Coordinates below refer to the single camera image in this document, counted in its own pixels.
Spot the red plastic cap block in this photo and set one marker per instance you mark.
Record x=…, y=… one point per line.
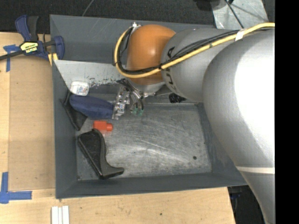
x=102, y=126

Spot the small white packet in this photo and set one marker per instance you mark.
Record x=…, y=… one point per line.
x=79, y=88

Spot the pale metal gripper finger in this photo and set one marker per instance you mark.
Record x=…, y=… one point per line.
x=123, y=108
x=116, y=114

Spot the black flat wedge piece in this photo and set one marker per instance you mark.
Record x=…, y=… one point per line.
x=76, y=118

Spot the dark blue soft pouch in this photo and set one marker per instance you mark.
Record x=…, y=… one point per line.
x=91, y=107

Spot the pale brown flat board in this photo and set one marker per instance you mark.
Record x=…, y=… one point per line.
x=30, y=115

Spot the grey metal bin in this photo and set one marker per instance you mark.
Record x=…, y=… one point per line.
x=163, y=136

